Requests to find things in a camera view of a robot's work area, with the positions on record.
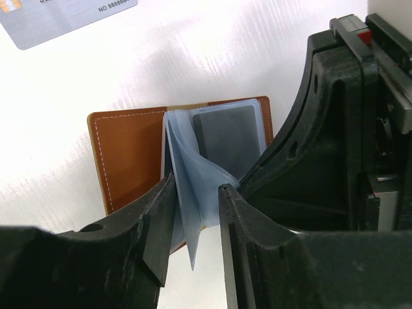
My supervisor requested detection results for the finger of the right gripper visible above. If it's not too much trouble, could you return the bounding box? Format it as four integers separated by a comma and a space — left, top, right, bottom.
239, 33, 361, 230

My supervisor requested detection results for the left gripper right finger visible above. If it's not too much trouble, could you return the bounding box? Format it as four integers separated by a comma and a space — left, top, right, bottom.
219, 184, 411, 308

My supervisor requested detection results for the black credit card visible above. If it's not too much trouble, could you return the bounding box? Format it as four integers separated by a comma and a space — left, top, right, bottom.
192, 102, 265, 180

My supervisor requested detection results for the brown leather card holder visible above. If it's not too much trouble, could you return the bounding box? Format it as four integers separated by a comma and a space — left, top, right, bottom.
88, 96, 273, 261

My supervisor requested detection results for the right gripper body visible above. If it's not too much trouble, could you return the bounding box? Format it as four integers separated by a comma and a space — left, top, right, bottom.
330, 14, 411, 231

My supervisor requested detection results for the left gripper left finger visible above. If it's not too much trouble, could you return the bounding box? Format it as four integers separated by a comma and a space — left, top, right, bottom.
1, 174, 176, 308

